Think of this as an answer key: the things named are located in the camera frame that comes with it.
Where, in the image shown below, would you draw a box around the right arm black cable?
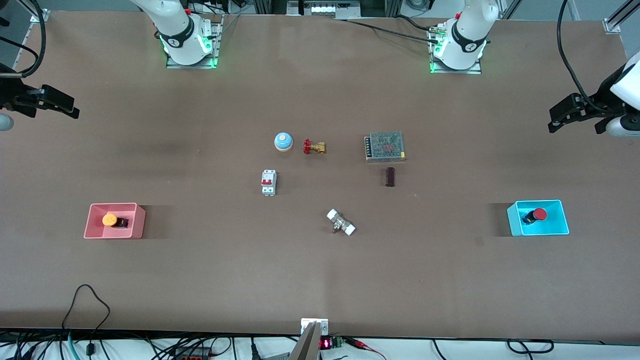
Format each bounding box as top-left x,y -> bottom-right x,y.
0,0 -> 47,79

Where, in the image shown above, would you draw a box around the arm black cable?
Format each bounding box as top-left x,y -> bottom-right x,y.
556,0 -> 609,114
0,0 -> 47,79

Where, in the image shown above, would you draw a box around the pink plastic bin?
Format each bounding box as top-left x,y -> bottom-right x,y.
83,202 -> 147,240

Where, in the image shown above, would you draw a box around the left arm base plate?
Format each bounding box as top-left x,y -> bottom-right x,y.
429,24 -> 483,75

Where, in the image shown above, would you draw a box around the black looped table cable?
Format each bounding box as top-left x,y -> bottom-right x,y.
61,284 -> 111,357

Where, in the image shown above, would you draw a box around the metal mesh power supply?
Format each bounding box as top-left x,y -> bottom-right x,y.
364,131 -> 407,163

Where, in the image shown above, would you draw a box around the silver mount bracket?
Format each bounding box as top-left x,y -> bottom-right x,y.
300,318 -> 330,336

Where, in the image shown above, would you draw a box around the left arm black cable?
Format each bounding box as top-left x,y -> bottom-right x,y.
556,0 -> 609,114

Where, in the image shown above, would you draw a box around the red clip lead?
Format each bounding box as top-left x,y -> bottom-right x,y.
344,338 -> 387,360

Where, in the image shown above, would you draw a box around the aluminium camera mount profile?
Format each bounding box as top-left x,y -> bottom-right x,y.
289,321 -> 321,360

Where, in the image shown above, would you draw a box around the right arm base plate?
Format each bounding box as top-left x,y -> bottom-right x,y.
166,14 -> 224,70

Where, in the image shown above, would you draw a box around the metal fitting white caps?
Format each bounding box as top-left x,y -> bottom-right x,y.
326,208 -> 357,237

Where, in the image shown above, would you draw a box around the cyan plastic bin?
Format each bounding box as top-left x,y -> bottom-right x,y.
506,199 -> 570,237

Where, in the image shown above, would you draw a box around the black cable to base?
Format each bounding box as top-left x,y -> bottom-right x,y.
334,15 -> 442,45

